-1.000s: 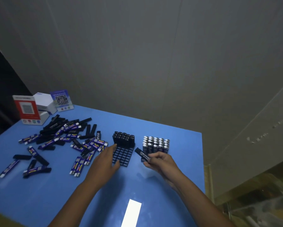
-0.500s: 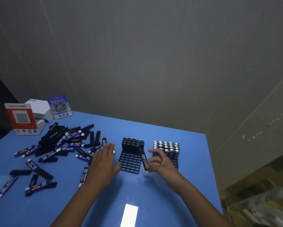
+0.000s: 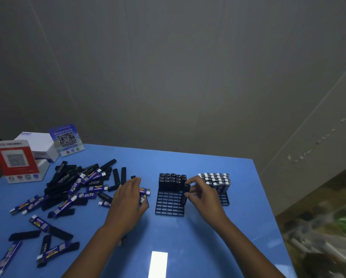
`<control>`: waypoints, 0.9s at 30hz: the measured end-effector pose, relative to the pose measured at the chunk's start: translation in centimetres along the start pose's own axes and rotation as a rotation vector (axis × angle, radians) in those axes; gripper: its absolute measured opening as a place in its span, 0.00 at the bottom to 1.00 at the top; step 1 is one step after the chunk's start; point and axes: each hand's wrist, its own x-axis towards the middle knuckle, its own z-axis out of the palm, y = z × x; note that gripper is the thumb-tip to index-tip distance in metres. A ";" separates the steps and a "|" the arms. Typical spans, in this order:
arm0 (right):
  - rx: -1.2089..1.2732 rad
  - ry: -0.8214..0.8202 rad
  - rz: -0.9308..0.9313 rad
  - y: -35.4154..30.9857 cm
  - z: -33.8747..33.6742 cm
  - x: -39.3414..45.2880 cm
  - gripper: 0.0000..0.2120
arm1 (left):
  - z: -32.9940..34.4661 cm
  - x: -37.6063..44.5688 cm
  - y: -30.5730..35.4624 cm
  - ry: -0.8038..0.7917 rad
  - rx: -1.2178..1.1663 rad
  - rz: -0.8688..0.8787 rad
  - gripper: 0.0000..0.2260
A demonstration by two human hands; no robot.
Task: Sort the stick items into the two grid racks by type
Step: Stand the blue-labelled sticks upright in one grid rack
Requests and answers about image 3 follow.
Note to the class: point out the white cardboard box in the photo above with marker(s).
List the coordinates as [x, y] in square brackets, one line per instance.
[39, 141]

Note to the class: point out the black grid tray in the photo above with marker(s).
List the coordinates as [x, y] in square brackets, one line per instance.
[168, 205]
[224, 199]

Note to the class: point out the person's right hand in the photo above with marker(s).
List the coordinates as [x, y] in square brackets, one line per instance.
[206, 201]

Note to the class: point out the pile of mixed lighters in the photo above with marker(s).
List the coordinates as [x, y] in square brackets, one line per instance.
[60, 176]

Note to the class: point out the red code sign stand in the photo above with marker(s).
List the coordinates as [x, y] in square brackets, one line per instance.
[15, 159]

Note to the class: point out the black slim lighter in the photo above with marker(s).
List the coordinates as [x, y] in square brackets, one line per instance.
[185, 199]

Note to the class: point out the person's right forearm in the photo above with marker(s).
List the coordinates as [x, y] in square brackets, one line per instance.
[248, 254]

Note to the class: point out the row of blue lighters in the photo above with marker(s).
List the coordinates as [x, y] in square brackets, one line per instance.
[217, 182]

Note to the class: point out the row of black lighters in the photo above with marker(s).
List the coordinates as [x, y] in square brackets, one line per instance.
[170, 182]

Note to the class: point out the person's left forearm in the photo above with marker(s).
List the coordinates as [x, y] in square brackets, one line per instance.
[92, 254]

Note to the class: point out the crumpled clear plastic bags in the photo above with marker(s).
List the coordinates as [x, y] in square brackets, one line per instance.
[323, 243]

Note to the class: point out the person's left hand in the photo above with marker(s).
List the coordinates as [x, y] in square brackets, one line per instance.
[126, 208]

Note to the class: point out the blue code sign stand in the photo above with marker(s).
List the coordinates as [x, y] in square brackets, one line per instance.
[66, 139]

